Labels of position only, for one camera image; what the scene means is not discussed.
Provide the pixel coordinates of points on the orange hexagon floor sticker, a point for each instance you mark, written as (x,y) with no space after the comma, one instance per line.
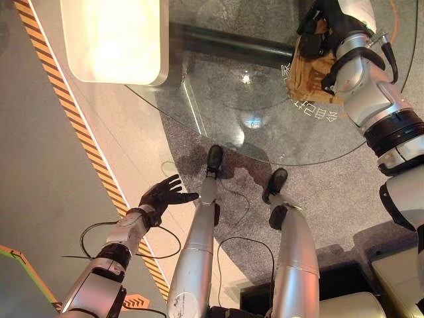
(135,302)

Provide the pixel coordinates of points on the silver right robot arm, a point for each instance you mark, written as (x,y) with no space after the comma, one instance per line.
(367,96)

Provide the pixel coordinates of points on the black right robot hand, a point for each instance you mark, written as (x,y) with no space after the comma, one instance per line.
(314,39)

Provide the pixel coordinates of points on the silver robot torso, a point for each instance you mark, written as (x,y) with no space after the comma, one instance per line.
(351,306)

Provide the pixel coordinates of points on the chrome table pedestal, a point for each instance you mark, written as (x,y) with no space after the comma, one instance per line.
(251,124)

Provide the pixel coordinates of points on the silver robot leg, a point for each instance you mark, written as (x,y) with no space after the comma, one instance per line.
(296,258)
(195,258)

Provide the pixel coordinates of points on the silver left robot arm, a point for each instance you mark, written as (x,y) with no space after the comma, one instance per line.
(99,285)

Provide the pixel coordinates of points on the dark left robot foot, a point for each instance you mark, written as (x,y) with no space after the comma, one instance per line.
(214,157)

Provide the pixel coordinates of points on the dark robot foot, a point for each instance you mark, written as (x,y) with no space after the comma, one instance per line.
(275,182)
(214,157)

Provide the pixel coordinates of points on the white basket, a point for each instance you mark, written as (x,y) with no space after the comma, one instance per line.
(112,39)

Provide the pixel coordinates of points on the round glass table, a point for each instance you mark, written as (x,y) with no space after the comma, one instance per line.
(218,109)

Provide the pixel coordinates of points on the beige furniture piece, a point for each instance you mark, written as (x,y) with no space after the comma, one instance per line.
(401,281)

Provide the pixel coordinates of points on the black table base bar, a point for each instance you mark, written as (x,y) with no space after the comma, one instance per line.
(232,43)

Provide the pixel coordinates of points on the dark right robot foot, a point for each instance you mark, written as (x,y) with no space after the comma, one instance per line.
(275,182)

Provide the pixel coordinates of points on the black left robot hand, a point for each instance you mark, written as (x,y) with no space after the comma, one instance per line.
(159,198)

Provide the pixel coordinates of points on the silver right robot leg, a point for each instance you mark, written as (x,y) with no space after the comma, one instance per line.
(296,258)

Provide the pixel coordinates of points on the brown cloth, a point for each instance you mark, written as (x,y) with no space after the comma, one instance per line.
(306,77)

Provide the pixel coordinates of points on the yellow black hazard tape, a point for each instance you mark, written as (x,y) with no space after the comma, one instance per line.
(83,139)

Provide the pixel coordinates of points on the silver left robot leg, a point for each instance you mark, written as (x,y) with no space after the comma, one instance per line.
(195,258)

